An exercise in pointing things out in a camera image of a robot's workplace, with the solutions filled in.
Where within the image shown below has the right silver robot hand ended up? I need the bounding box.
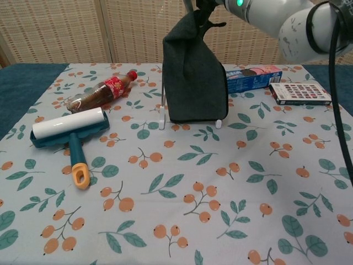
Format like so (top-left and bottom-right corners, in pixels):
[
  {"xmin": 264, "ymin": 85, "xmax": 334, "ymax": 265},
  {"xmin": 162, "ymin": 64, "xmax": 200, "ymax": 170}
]
[{"xmin": 183, "ymin": 0, "xmax": 218, "ymax": 13}]

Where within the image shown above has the blue cloth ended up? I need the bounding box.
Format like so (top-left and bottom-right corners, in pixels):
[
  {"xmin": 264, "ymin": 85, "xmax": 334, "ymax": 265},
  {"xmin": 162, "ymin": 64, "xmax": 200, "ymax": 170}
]
[{"xmin": 162, "ymin": 9, "xmax": 229, "ymax": 124}]

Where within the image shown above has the cola bottle with red cap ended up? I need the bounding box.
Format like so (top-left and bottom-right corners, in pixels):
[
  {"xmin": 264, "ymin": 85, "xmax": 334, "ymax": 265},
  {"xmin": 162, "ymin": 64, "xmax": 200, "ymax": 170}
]
[{"xmin": 66, "ymin": 70, "xmax": 138, "ymax": 113}]

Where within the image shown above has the teal lint roller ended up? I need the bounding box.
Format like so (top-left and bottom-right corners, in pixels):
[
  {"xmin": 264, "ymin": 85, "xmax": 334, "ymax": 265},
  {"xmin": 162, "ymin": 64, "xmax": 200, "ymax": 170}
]
[{"xmin": 29, "ymin": 107, "xmax": 110, "ymax": 191}]

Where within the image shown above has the blue pink cookie box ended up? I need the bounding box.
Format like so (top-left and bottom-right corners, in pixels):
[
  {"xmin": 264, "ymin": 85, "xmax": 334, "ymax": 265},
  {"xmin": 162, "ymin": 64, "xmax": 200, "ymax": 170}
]
[{"xmin": 224, "ymin": 65, "xmax": 284, "ymax": 94}]

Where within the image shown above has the flat box with colour grid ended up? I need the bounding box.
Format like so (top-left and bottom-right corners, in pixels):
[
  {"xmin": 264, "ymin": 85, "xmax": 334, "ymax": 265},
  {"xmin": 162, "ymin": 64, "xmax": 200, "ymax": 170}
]
[{"xmin": 269, "ymin": 82, "xmax": 331, "ymax": 105}]

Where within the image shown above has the floral patterned tablecloth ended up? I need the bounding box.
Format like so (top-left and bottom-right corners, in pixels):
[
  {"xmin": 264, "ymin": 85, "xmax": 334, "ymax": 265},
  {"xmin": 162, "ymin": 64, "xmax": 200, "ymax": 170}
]
[{"xmin": 0, "ymin": 62, "xmax": 353, "ymax": 265}]

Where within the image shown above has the small metal wire rack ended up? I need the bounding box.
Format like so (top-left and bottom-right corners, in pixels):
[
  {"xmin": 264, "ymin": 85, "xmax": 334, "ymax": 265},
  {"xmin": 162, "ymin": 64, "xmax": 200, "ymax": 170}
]
[{"xmin": 158, "ymin": 82, "xmax": 223, "ymax": 130}]

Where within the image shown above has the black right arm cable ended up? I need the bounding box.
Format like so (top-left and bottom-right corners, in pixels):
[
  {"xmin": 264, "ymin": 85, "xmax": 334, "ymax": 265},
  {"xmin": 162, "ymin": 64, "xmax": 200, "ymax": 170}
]
[{"xmin": 328, "ymin": 0, "xmax": 353, "ymax": 173}]

